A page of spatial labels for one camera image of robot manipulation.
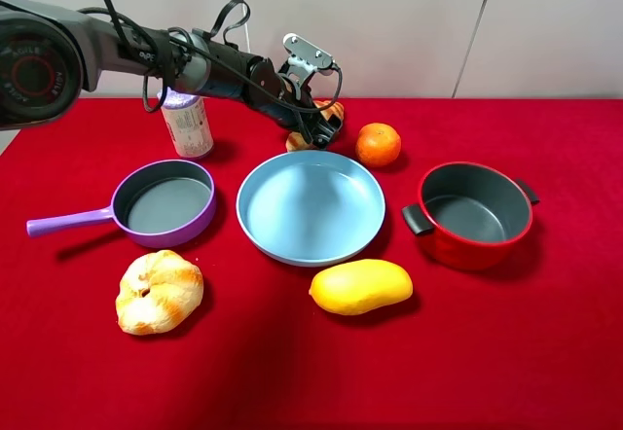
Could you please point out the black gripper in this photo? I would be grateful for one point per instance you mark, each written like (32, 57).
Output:
(261, 72)

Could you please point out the striped croissant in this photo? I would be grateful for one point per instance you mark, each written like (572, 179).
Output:
(295, 142)

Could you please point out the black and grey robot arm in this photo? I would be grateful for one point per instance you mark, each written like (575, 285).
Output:
(49, 55)

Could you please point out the orange tangerine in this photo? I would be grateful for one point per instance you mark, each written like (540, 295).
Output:
(377, 145)

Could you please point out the light blue round plate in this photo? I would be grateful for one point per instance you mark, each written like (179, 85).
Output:
(310, 208)

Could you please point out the purple-capped white cylindrical can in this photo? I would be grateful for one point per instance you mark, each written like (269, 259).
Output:
(187, 122)

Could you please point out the yellow mango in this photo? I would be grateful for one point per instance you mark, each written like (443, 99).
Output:
(358, 287)

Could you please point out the round swirled bread roll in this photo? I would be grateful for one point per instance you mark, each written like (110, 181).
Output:
(157, 293)

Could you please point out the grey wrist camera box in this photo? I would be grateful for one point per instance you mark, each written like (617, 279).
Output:
(307, 56)

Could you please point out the purple saucepan with handle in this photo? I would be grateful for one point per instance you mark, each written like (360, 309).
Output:
(160, 205)

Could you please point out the red pot with black handles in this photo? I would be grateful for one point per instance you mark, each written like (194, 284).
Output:
(469, 216)

